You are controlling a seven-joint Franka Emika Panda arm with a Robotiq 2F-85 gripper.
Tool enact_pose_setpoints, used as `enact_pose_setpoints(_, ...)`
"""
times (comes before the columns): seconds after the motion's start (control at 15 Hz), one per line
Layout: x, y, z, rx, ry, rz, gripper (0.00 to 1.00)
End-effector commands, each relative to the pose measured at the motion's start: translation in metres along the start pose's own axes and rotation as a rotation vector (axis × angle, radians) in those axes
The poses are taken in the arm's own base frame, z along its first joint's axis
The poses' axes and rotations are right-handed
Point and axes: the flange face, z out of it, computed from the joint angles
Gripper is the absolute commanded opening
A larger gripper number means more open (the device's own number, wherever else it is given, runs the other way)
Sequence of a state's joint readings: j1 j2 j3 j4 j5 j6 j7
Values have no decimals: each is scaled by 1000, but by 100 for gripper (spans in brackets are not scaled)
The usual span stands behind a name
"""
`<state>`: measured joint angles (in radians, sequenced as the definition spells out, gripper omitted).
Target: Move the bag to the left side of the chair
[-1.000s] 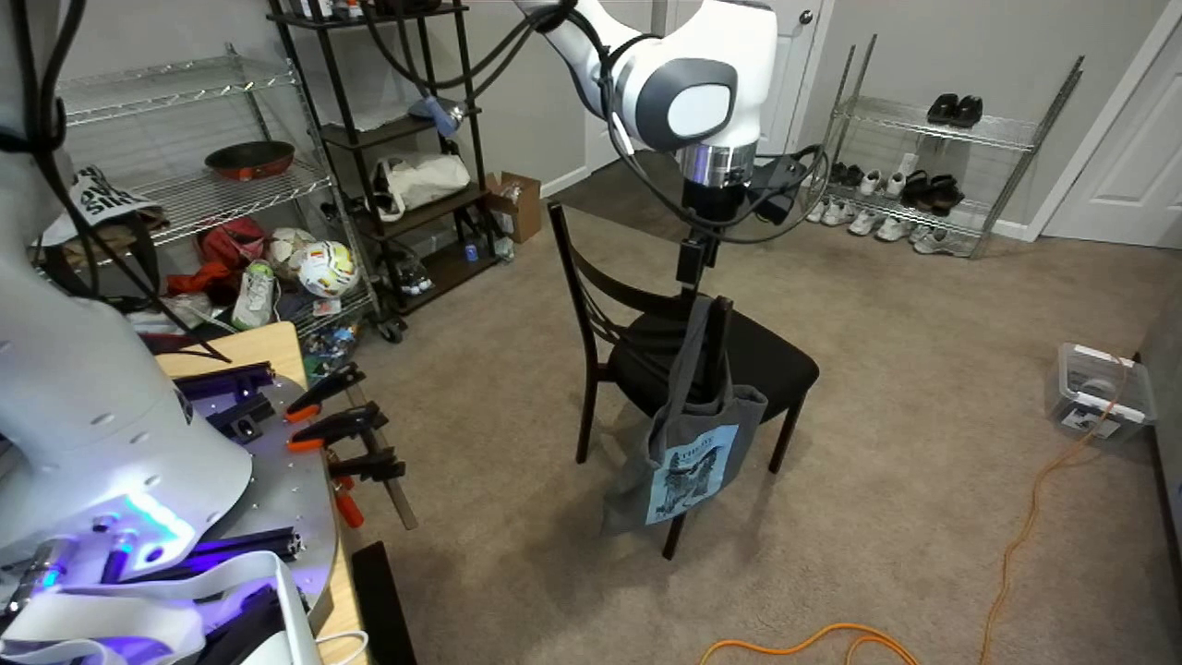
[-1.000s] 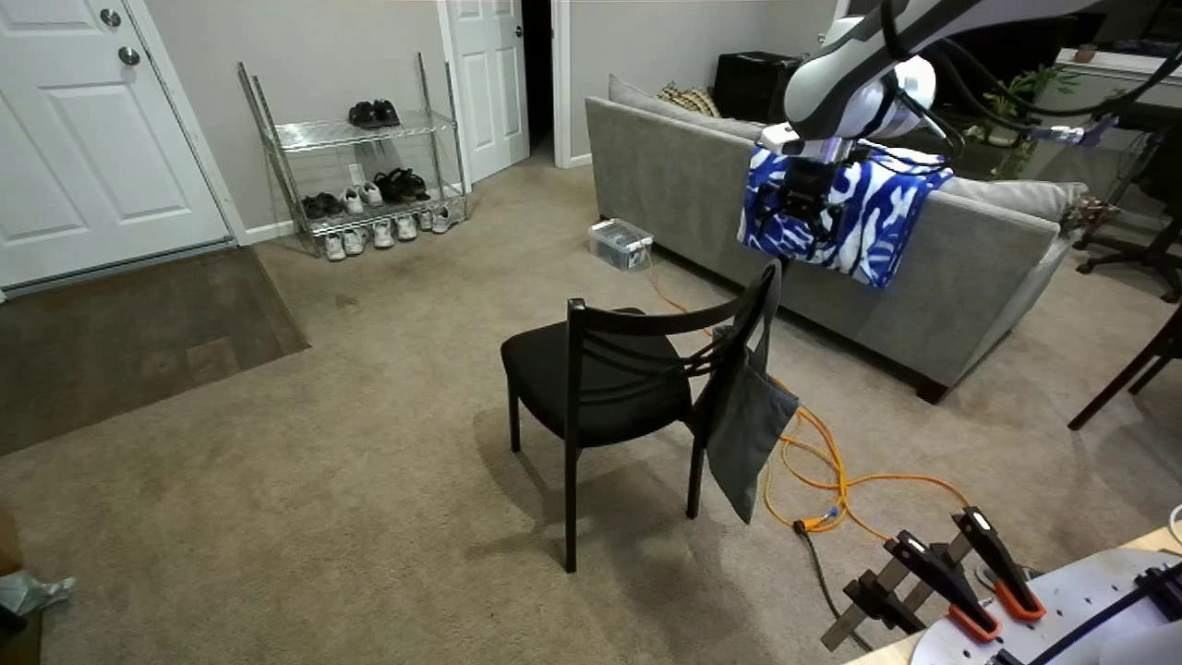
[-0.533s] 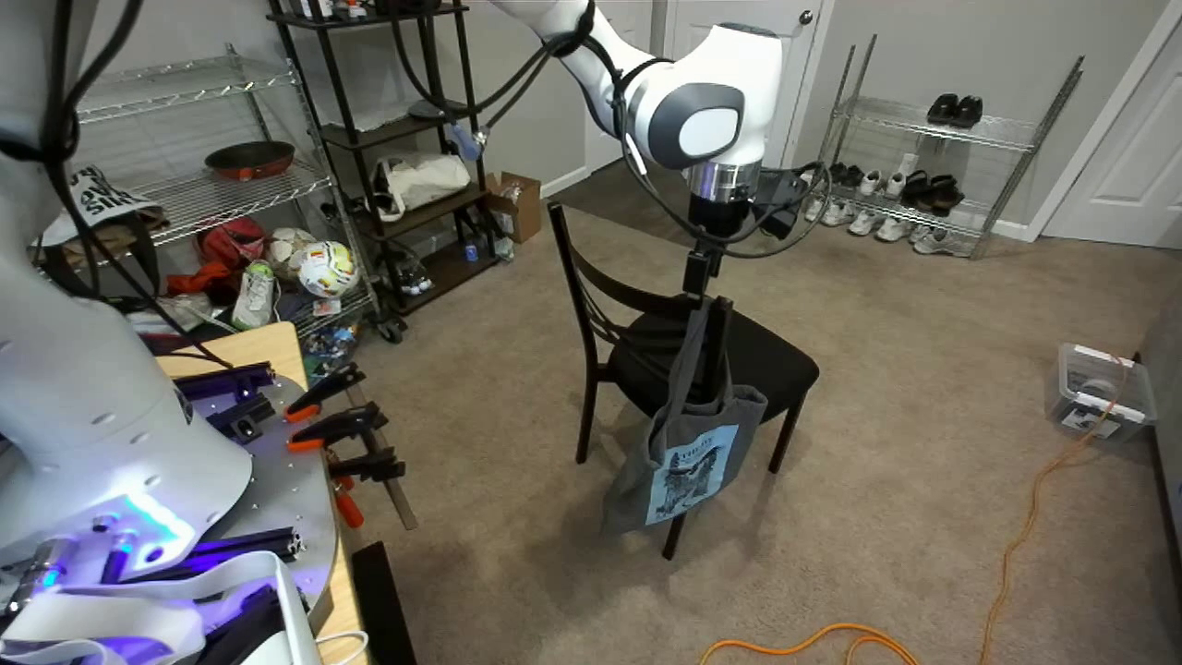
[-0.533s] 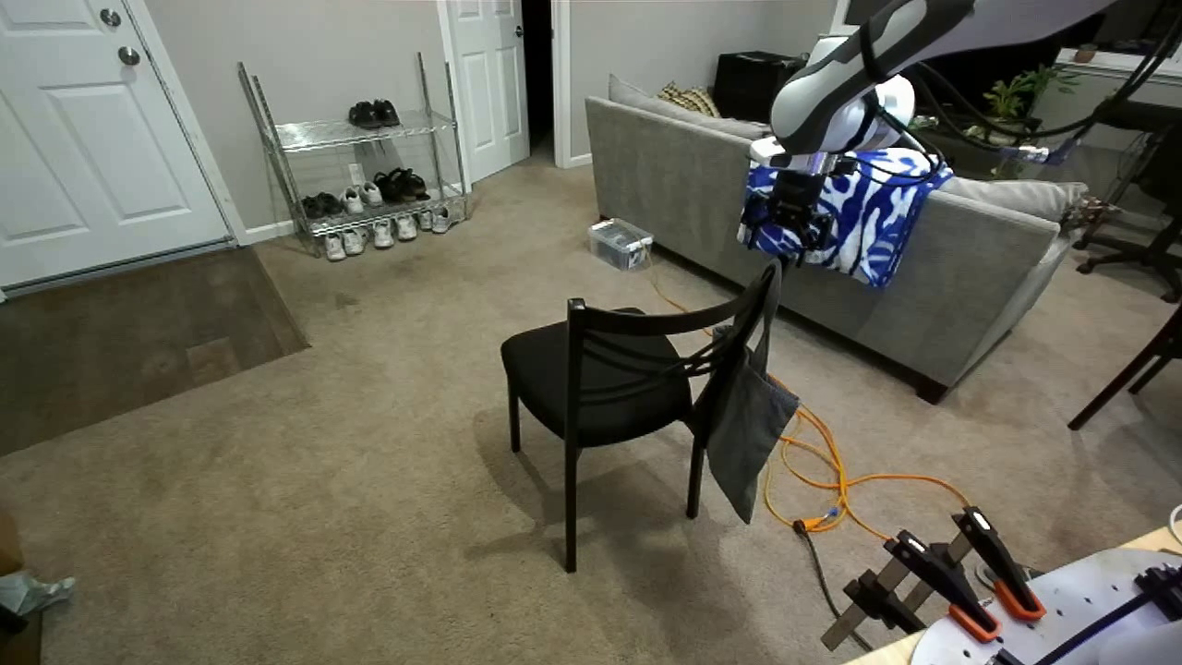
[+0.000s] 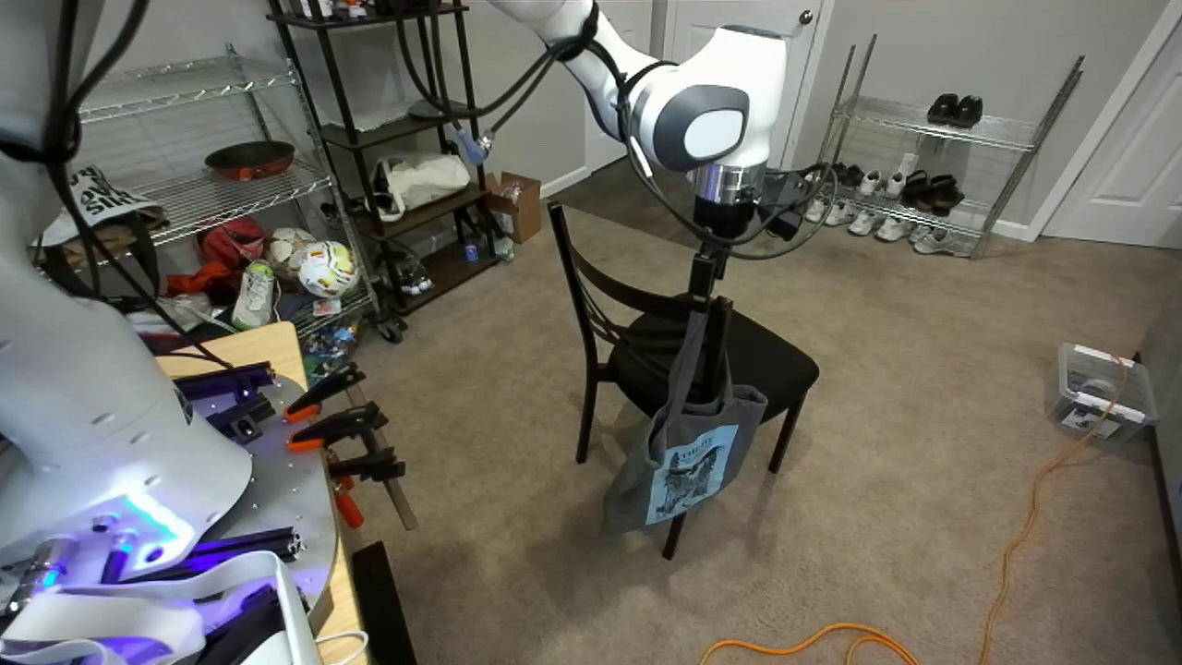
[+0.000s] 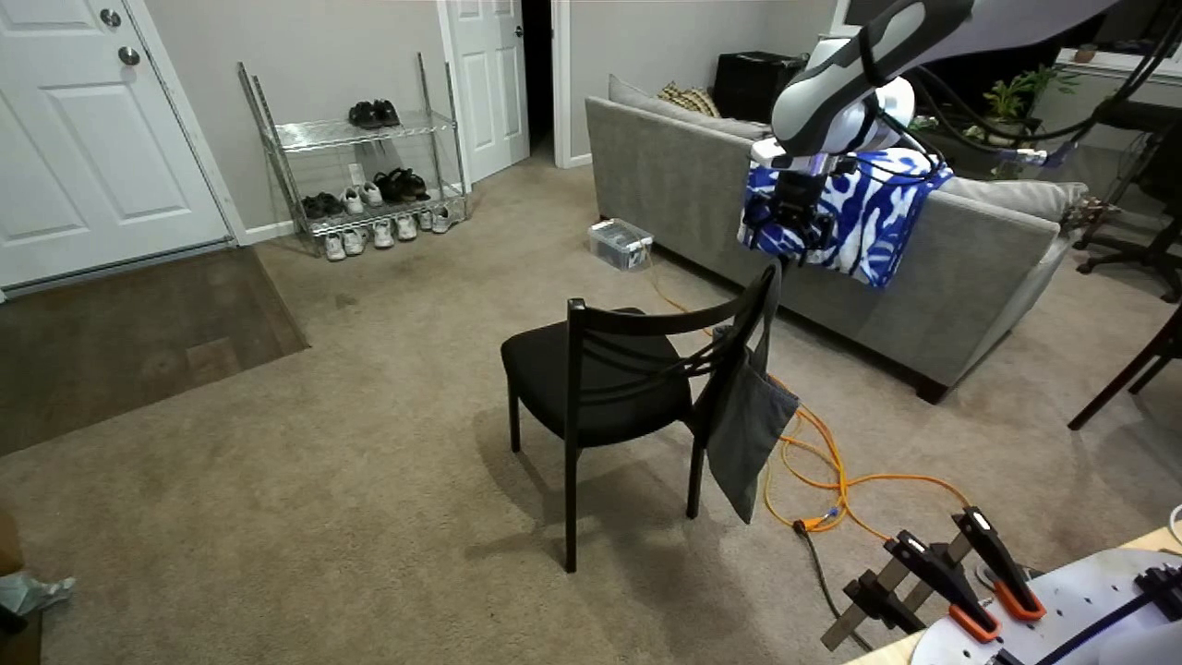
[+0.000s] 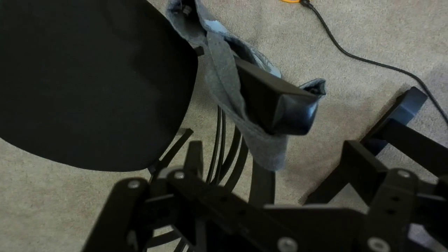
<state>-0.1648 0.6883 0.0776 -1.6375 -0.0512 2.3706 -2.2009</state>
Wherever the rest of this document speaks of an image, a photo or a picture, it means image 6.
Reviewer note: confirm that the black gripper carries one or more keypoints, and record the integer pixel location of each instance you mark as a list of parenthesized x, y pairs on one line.
[(799, 201)]

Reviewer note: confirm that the grey tote bag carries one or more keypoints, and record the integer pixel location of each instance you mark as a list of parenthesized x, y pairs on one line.
[(744, 431)]

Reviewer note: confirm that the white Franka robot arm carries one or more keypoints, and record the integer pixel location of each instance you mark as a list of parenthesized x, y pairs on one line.
[(850, 61)]

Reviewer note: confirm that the black wooden chair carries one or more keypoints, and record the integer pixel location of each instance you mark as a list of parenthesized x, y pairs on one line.
[(594, 370)]

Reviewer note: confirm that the black office chair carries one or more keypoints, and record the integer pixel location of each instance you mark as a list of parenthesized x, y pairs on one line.
[(1148, 247)]

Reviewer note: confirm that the dark wooden chair leg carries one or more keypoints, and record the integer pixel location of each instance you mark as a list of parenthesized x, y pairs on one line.
[(1127, 375)]

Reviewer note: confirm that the blue white patterned blanket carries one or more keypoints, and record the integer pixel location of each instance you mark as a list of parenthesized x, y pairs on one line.
[(863, 223)]

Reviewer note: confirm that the black speaker box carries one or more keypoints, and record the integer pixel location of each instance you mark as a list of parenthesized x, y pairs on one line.
[(754, 87)]

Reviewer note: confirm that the clear plastic storage box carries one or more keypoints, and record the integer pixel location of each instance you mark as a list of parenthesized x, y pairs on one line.
[(623, 247)]

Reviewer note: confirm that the striped cushion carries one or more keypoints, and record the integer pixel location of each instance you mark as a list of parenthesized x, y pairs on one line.
[(690, 98)]

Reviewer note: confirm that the grey fabric sofa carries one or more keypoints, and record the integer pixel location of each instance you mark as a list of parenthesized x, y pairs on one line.
[(985, 281)]

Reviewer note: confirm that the green houseplant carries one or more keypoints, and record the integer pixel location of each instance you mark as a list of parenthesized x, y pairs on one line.
[(1022, 98)]

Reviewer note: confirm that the white interior door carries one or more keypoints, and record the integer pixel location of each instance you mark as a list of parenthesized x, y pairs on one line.
[(490, 87)]

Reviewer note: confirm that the black orange bar clamp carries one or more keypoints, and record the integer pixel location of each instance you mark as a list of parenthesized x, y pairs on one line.
[(943, 578), (1003, 567)]

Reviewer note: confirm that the black sneaker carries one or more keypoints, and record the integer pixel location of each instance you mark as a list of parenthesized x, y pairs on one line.
[(388, 188), (417, 188), (323, 205)]

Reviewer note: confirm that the white desk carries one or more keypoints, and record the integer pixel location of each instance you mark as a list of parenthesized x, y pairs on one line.
[(1127, 61)]

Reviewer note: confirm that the black slip-on shoe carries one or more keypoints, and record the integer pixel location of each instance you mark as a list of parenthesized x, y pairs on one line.
[(359, 115), (384, 114)]

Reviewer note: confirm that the white high-top sneaker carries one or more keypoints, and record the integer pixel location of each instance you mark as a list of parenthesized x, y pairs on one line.
[(359, 189)]

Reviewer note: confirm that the grey robot mounting plate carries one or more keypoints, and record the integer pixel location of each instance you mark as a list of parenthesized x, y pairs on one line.
[(1084, 591)]

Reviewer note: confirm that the brown door mat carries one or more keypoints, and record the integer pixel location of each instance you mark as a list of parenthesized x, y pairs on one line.
[(125, 337)]

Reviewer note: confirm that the round metal door knob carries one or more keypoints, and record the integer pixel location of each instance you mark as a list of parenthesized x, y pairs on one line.
[(131, 56)]

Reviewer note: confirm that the white six-panel entry door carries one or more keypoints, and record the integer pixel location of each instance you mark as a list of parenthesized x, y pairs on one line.
[(85, 148)]

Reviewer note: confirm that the metal door deadbolt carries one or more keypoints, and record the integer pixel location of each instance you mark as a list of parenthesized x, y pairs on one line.
[(114, 18)]

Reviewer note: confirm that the crumpled grey wrap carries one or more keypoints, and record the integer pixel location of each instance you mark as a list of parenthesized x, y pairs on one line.
[(40, 591)]

